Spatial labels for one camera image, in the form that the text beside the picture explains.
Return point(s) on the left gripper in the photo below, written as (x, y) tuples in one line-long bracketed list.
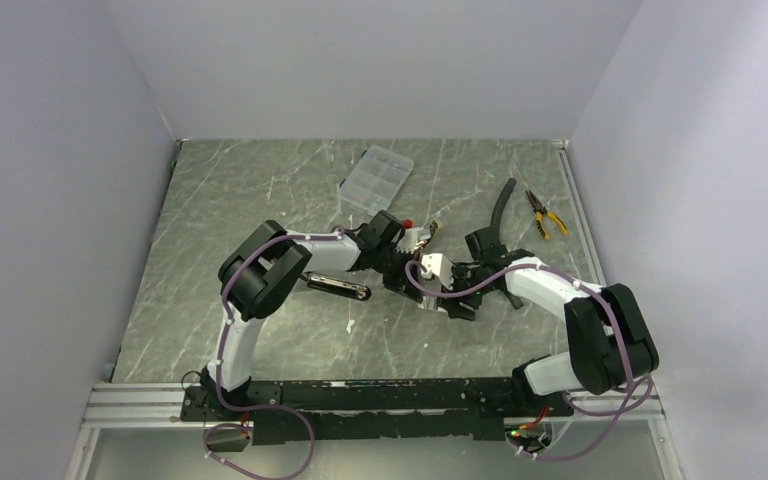
[(400, 282)]

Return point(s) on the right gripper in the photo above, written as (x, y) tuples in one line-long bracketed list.
[(456, 310)]

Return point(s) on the white staple box sleeve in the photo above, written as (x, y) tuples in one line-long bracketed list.
[(431, 303)]

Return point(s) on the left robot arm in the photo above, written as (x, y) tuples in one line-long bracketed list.
[(260, 274)]

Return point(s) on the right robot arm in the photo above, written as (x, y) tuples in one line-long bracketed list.
[(609, 344)]

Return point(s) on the clear plastic organizer box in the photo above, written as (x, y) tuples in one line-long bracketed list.
[(376, 179)]

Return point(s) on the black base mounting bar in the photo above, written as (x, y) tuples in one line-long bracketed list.
[(481, 408)]

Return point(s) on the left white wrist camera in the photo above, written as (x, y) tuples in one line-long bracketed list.
[(411, 241)]

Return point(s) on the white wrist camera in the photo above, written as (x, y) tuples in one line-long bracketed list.
[(411, 241), (436, 266)]

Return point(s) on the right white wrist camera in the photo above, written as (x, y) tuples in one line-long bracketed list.
[(436, 266)]

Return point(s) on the yellow handled pliers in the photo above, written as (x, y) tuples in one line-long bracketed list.
[(542, 213)]

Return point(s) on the aluminium extrusion rail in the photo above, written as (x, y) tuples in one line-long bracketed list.
[(134, 406)]

